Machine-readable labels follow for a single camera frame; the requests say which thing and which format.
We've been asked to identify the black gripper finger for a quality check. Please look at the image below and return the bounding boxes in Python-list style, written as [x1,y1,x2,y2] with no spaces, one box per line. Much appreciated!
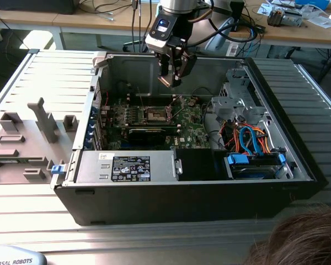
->
[172,46,198,88]
[155,52,171,80]

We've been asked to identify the CPU with silver top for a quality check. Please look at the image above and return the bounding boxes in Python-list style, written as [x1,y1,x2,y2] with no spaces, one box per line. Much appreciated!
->
[157,73,175,88]

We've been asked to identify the CPU socket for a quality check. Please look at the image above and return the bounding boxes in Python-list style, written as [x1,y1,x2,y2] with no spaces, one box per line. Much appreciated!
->
[139,105,172,124]

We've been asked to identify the CPU cooler with fins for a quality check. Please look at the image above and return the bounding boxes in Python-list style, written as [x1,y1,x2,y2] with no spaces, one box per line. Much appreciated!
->
[266,7,287,28]

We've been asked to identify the white power adapter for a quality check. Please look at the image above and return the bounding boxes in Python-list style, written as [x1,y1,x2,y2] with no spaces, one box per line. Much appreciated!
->
[226,43,239,57]

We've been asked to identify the green motherboard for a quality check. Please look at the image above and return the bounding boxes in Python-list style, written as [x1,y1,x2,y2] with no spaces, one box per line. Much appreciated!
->
[99,95,212,151]

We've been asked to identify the metal drive cage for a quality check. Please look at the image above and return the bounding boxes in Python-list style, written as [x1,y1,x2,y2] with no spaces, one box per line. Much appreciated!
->
[210,67,269,126]

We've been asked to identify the black graphics card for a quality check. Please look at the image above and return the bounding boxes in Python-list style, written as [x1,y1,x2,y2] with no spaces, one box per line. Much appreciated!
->
[126,125,175,146]

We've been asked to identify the wooden desk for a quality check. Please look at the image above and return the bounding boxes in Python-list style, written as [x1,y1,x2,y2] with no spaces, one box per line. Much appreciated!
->
[228,0,331,50]
[0,0,161,51]

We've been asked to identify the silver metal device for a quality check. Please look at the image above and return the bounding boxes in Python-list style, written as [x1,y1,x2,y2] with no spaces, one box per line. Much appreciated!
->
[284,10,304,28]

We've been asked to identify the grey power supply unit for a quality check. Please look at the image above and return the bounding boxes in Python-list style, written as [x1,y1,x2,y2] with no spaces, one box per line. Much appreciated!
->
[73,150,180,184]

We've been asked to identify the hard disk in blue carrier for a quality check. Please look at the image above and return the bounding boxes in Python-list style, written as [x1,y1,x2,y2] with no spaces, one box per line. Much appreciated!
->
[225,152,288,181]

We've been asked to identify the blue cardboard box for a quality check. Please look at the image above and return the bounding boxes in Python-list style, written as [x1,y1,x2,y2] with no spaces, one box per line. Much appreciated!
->
[295,0,330,10]

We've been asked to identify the black PC case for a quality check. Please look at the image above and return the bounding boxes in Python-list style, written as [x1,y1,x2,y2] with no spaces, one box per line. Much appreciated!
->
[51,51,329,226]

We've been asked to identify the clear plastic bag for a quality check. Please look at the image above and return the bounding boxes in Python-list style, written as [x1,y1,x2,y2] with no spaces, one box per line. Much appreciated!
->
[306,10,331,30]

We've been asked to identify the black equipment box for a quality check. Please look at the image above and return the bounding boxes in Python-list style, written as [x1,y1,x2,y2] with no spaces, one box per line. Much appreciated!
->
[0,0,76,15]

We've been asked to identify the black stand leg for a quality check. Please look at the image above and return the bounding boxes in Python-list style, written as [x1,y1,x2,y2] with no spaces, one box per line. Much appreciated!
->
[318,34,331,81]

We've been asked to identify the grey parts rack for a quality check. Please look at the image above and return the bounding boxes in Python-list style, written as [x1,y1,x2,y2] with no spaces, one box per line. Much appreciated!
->
[0,96,81,186]

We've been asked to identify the brown-haired person's head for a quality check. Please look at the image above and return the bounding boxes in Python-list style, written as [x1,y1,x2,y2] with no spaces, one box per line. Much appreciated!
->
[244,205,331,265]

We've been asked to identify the pale blue teach pendant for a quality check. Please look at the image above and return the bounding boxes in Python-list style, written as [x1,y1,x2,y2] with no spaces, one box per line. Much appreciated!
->
[0,245,48,265]

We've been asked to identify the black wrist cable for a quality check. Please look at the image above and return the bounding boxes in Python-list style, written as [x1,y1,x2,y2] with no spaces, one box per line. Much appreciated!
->
[185,16,261,47]

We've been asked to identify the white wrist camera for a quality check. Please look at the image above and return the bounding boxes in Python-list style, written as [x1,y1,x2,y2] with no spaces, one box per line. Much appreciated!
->
[145,17,179,55]

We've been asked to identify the thin black fan wire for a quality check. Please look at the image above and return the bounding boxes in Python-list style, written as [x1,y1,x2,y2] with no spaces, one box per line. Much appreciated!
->
[191,86,213,111]

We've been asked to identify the red yellow power wires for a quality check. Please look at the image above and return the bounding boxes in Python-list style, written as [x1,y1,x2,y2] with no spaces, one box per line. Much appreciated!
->
[220,121,241,153]

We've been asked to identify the blue wire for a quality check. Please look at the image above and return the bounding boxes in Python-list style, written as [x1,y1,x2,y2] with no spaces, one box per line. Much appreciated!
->
[238,123,261,158]

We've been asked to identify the orange wire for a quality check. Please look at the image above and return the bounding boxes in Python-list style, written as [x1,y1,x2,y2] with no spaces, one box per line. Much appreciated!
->
[249,125,273,155]

